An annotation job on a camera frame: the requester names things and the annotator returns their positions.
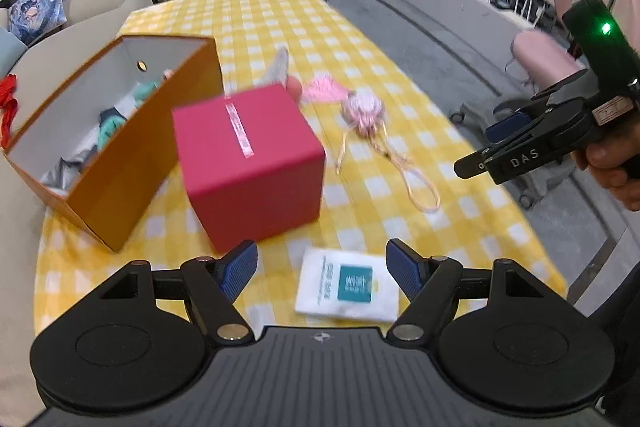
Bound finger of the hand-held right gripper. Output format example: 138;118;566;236
453;98;593;186
484;69;599;144

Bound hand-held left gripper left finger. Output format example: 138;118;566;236
94;239;259;345

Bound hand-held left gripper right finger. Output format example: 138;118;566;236
385;238;549;344

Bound white packet with teal label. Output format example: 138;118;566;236
294;247;401;324

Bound pink tassel pouch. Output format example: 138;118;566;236
300;76;441;212

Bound orange cardboard box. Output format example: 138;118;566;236
2;34;224;254

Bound person's right hand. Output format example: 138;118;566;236
574;141;640;214

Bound grey wheeled chair base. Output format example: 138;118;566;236
450;99;503;125
517;157;576;208

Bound pink chair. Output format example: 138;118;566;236
505;0;623;95

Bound magenta cube box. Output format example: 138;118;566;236
171;83;327;254

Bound grey cloth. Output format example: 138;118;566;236
40;154;98;195

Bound teal felt toy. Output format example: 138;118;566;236
96;78;162;152

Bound grey and pink plush toy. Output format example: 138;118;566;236
265;47;304;104

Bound yellow checked tablecloth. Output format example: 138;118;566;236
32;0;568;338

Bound red ribbon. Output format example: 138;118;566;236
0;76;20;150

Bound beige sofa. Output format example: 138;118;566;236
0;0;153;408

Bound light blue cushion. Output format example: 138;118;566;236
0;28;28;80

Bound printed cushion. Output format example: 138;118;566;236
7;0;68;46

